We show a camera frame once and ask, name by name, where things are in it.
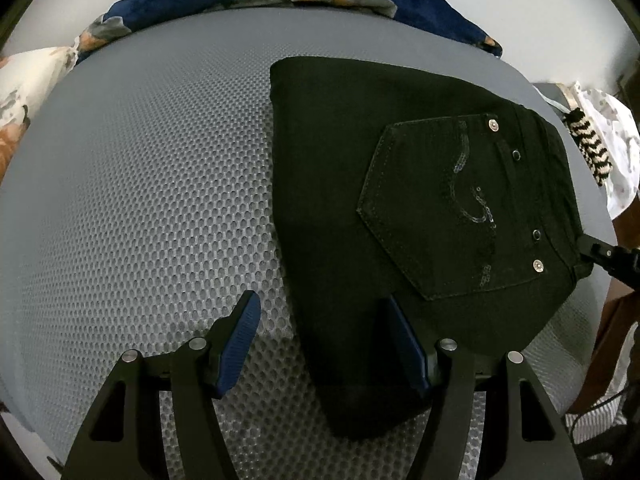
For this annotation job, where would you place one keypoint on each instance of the white dotted cloth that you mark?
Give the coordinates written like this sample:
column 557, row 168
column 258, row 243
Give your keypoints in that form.
column 620, row 130

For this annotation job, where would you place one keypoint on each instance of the grey mesh mat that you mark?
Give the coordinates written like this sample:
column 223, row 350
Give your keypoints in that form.
column 150, row 185

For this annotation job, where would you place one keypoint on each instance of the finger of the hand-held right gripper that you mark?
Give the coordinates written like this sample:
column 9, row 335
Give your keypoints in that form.
column 607, row 257

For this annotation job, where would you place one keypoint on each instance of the black pants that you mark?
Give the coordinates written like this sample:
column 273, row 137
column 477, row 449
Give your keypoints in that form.
column 400, row 200

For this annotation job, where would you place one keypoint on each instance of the white floral cloth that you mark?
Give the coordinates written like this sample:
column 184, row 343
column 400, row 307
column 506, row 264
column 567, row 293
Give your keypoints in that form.
column 30, row 90

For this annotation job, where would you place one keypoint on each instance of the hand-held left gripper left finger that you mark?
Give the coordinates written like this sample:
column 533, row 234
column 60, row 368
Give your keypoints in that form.
column 240, row 340

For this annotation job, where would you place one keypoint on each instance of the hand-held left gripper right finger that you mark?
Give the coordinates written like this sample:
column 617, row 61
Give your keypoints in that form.
column 407, row 345

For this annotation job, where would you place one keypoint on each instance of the brown wooden furniture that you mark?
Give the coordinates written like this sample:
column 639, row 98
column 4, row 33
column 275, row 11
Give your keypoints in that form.
column 612, row 320

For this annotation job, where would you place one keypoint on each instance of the blue floral blanket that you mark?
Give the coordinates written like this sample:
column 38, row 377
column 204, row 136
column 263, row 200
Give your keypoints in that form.
column 425, row 0

